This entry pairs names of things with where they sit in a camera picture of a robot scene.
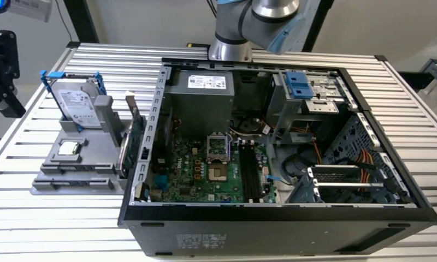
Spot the black RAM slot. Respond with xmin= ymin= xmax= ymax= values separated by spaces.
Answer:
xmin=244 ymin=141 xmax=256 ymax=203
xmin=248 ymin=141 xmax=260 ymax=203
xmin=239 ymin=141 xmax=252 ymax=203

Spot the hard disk in blue carrier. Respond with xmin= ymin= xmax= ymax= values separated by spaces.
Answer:
xmin=39 ymin=70 xmax=108 ymax=132

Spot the silver CPU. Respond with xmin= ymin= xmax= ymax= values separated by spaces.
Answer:
xmin=57 ymin=141 xmax=83 ymax=156

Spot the grey parts rack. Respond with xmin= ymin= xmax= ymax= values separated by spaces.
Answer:
xmin=29 ymin=95 xmax=132 ymax=196

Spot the green graphics card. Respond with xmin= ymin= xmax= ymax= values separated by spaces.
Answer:
xmin=116 ymin=91 xmax=149 ymax=178

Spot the grey power supply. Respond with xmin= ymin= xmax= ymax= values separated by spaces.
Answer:
xmin=165 ymin=69 xmax=236 ymax=137

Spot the metal socket cover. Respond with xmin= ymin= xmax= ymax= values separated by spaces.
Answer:
xmin=207 ymin=131 xmax=231 ymax=162

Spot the CPU socket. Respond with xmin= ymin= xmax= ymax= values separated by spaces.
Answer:
xmin=207 ymin=160 xmax=229 ymax=183

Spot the round black fan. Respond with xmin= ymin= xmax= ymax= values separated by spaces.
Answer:
xmin=236 ymin=116 xmax=265 ymax=134

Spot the green motherboard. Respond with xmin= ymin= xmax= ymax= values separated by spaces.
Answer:
xmin=151 ymin=136 xmax=277 ymax=203

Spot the blue plastic drive latch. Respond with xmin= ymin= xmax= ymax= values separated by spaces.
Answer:
xmin=284 ymin=70 xmax=311 ymax=99

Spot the grey metal drive cage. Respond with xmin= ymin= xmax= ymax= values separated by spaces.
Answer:
xmin=265 ymin=69 xmax=353 ymax=144

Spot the black PC case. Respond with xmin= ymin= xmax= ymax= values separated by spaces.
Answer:
xmin=116 ymin=56 xmax=437 ymax=257

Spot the metal disk bay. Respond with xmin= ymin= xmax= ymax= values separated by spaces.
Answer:
xmin=287 ymin=163 xmax=387 ymax=204

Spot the black frame post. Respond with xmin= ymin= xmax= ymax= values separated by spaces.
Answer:
xmin=64 ymin=0 xmax=100 ymax=44
xmin=301 ymin=0 xmax=335 ymax=52

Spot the yellow orange wire bundle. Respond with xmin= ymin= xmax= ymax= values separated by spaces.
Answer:
xmin=291 ymin=124 xmax=315 ymax=136

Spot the black cable coil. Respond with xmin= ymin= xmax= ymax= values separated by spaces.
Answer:
xmin=280 ymin=151 xmax=309 ymax=186

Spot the red yellow wire bundle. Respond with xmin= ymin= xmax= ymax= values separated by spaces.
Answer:
xmin=353 ymin=148 xmax=376 ymax=184

